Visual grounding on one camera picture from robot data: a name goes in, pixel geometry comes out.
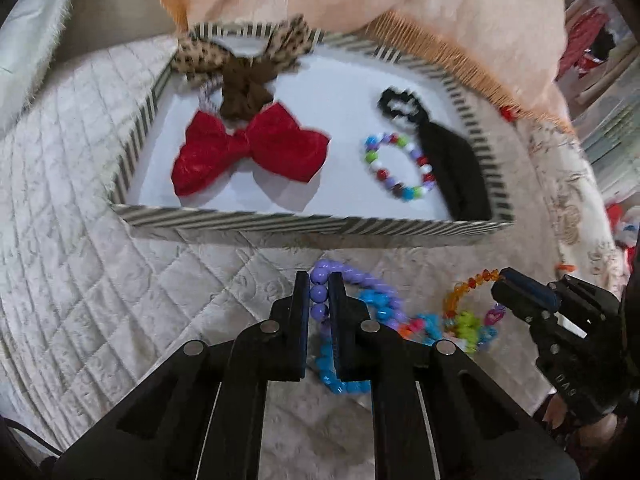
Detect orange crystal bead bracelet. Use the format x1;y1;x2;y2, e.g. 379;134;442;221
442;269;501;321

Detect beige quilted bed cover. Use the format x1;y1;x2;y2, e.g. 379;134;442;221
0;35;576;461

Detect white round satin pillow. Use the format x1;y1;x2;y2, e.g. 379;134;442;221
0;0;83;133

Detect beige rounded sofa cushion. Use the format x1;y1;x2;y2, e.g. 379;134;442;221
50;0;188;66

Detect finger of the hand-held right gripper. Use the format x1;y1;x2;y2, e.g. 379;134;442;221
492;282;551;328
500;267;563;311

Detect blue bead bracelet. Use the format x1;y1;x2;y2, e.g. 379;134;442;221
315;287;441;396

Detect black cloth headband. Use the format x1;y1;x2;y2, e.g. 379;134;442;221
417;117;493;222

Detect person's right hand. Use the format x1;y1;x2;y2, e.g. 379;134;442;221
542;392;630;446

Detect peach fringed blanket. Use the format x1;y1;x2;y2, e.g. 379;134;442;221
155;0;576;133

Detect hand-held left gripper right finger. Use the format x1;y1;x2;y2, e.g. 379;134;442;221
327;271;581;480

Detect black scrunchie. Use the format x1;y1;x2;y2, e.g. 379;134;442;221
376;87;426;126

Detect purple bead bracelet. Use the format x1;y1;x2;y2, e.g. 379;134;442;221
309;259;407;346

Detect colourful charm bracelet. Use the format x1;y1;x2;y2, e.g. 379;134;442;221
400;305;506;356

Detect floral print armrest cushion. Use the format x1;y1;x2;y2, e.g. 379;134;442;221
515;120;626;301

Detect red patterned hanging garment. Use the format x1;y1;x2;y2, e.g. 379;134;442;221
557;7;616;78

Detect striped shallow cardboard box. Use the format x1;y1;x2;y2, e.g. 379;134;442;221
102;20;516;248

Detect multicolour round bead bracelet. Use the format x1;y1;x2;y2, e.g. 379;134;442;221
364;131;437;202

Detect leopard print hair bow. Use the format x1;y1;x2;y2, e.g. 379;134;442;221
172;15;316;123

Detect red hair bow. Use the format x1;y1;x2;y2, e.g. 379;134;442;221
171;101;332;197

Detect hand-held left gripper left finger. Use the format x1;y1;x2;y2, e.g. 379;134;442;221
52;270;311;480

